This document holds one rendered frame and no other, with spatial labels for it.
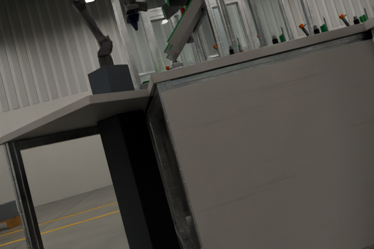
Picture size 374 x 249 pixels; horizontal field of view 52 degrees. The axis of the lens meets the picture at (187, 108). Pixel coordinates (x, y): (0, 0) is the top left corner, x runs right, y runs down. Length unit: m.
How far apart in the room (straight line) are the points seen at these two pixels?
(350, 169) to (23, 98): 9.70
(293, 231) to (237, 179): 0.23
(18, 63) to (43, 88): 0.92
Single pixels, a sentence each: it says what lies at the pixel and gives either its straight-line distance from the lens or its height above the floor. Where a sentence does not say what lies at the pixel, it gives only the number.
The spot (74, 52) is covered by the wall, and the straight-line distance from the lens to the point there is 10.44.
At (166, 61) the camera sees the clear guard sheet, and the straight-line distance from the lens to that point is 3.32.
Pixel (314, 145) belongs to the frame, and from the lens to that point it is 1.28.
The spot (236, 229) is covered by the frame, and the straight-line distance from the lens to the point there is 1.21.
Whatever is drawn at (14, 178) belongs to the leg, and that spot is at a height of 0.68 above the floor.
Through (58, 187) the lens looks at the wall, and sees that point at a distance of 10.30.
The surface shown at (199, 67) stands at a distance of 1.19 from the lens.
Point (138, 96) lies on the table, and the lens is 1.38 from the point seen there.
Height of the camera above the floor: 0.65
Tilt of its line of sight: 4 degrees up
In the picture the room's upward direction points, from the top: 15 degrees counter-clockwise
